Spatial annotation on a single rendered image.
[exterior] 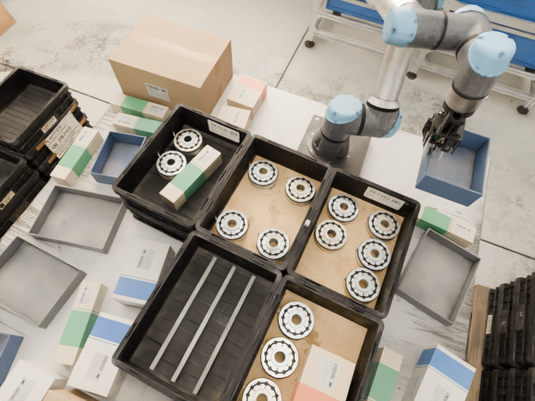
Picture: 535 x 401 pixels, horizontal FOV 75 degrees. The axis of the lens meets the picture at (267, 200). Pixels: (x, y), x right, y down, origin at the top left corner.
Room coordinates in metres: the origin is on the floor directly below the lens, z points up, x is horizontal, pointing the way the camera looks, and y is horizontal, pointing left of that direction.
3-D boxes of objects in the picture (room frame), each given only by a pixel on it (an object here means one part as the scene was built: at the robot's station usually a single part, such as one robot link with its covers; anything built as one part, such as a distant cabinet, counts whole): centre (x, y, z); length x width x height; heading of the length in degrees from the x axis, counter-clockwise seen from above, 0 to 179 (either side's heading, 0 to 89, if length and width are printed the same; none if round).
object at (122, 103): (0.98, 0.57, 0.73); 0.24 x 0.06 x 0.06; 77
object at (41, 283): (0.23, 0.75, 0.73); 0.27 x 0.20 x 0.05; 69
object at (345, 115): (0.88, -0.25, 0.91); 0.13 x 0.12 x 0.14; 92
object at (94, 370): (0.04, 0.43, 0.75); 0.20 x 0.12 x 0.09; 170
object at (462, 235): (0.57, -0.64, 0.73); 0.24 x 0.06 x 0.06; 67
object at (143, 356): (0.14, 0.14, 0.87); 0.40 x 0.30 x 0.11; 159
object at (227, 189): (0.52, 0.00, 0.87); 0.40 x 0.30 x 0.11; 159
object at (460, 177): (0.58, -0.51, 1.10); 0.20 x 0.15 x 0.07; 163
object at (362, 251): (0.38, -0.35, 0.86); 0.10 x 0.10 x 0.01
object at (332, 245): (0.44, -0.21, 0.86); 0.10 x 0.10 x 0.01
